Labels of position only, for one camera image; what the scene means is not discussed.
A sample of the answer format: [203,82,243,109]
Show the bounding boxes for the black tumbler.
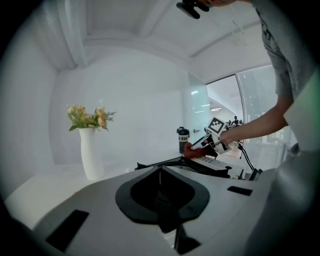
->
[176,125,191,154]

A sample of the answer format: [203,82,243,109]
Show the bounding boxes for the person's grey shirt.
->
[254,0,316,101]

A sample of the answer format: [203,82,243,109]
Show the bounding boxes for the person's right forearm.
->
[220,96,295,145]

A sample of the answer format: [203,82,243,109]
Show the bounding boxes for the dark red cloth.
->
[181,141,219,160]

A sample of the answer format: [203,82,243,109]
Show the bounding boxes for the frosted glass door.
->
[187,71,211,151]

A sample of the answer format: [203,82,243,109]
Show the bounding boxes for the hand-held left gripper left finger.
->
[32,166,177,256]

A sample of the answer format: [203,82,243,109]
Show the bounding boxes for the white ribbed vase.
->
[78,127,105,181]

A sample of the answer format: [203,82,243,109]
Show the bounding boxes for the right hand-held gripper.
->
[189,116,232,155]

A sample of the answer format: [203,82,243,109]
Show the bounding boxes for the white black portable gas stove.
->
[136,154,264,181]

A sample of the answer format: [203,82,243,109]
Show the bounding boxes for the black cable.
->
[236,143,256,174]

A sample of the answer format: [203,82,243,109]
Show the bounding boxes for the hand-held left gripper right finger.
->
[159,166,276,256]

